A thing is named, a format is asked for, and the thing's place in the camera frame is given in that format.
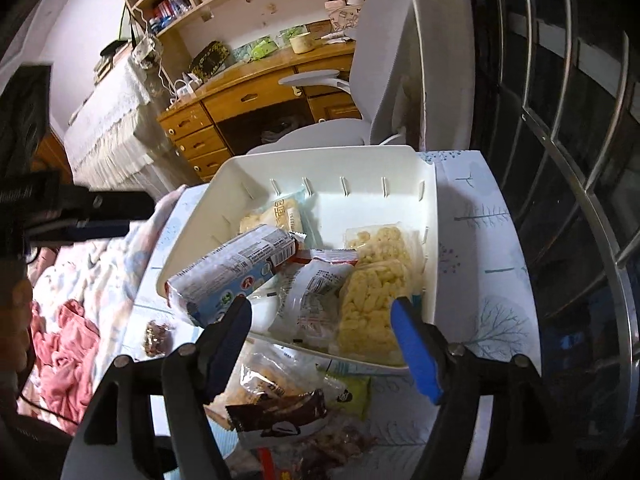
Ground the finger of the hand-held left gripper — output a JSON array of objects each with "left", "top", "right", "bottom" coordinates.
[
  {"left": 59, "top": 184, "right": 157, "bottom": 223},
  {"left": 27, "top": 220, "right": 132, "bottom": 247}
]

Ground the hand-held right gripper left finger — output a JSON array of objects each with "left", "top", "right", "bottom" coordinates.
[{"left": 60, "top": 296, "right": 253, "bottom": 480}]

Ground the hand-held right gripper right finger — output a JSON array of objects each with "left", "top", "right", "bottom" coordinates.
[{"left": 390, "top": 296, "right": 586, "bottom": 480}]

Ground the long biscuit packet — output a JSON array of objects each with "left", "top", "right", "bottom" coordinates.
[{"left": 165, "top": 224, "right": 298, "bottom": 328}]

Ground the white red-ended snack packet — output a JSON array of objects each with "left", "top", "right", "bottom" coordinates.
[{"left": 250, "top": 249, "right": 360, "bottom": 353}]

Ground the brown chocolate packet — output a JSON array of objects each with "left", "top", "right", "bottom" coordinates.
[{"left": 225, "top": 389, "right": 331, "bottom": 453}]

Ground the beige wafer packet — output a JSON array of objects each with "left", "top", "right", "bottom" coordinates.
[{"left": 239, "top": 209, "right": 276, "bottom": 235}]

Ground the large cracker packet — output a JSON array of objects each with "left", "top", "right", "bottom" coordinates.
[{"left": 270, "top": 187, "right": 313, "bottom": 241}]

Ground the white plastic bin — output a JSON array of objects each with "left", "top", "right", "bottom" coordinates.
[{"left": 156, "top": 145, "right": 440, "bottom": 372}]

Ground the person's left forearm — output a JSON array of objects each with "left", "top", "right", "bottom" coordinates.
[{"left": 0, "top": 267, "right": 35, "bottom": 386}]

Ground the floral fleece blanket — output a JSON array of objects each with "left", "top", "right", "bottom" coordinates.
[{"left": 30, "top": 185, "right": 191, "bottom": 361}]

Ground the clear beige snack packet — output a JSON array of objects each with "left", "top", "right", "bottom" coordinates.
[{"left": 235, "top": 347, "right": 326, "bottom": 408}]

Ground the green snack packet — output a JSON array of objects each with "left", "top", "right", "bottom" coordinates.
[{"left": 317, "top": 364, "right": 372, "bottom": 421}]

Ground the bed with lace cover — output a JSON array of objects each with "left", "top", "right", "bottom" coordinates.
[{"left": 62, "top": 52, "right": 176, "bottom": 196}]

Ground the pink fleece blanket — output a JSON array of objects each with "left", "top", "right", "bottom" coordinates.
[{"left": 30, "top": 300, "right": 101, "bottom": 426}]

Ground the white charger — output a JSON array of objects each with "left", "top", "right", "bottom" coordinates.
[{"left": 170, "top": 74, "right": 206, "bottom": 98}]

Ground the black patterned pouch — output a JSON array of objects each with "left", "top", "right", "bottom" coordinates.
[{"left": 187, "top": 40, "right": 232, "bottom": 81}]

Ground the wooden desk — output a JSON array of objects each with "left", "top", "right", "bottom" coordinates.
[{"left": 157, "top": 42, "right": 363, "bottom": 183}]

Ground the row of red blue books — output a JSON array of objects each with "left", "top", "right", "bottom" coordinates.
[{"left": 150, "top": 0, "right": 193, "bottom": 23}]

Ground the plastic bag under desk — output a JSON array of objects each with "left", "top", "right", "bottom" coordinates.
[{"left": 260, "top": 117, "right": 301, "bottom": 143}]

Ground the row of green packs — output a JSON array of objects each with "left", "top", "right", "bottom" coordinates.
[{"left": 232, "top": 25, "right": 308, "bottom": 63}]

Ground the dark clothing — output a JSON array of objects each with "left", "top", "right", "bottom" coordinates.
[{"left": 0, "top": 410, "right": 76, "bottom": 480}]

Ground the metal window grille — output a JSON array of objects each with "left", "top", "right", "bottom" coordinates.
[{"left": 470, "top": 0, "right": 640, "bottom": 480}]

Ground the wooden bookshelf hutch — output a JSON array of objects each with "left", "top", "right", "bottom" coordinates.
[{"left": 107, "top": 0, "right": 371, "bottom": 61}]

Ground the beige cup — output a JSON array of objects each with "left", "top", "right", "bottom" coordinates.
[{"left": 290, "top": 32, "right": 321, "bottom": 55}]

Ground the grey office chair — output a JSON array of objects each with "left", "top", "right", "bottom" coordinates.
[{"left": 246, "top": 0, "right": 426, "bottom": 156}]

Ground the printed cardboard box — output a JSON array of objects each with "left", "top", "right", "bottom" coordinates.
[{"left": 325, "top": 4, "right": 363, "bottom": 36}]

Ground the black cable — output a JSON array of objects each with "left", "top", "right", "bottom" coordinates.
[{"left": 15, "top": 340, "right": 81, "bottom": 431}]

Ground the power strip with cables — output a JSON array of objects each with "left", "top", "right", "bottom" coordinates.
[{"left": 131, "top": 35, "right": 165, "bottom": 68}]

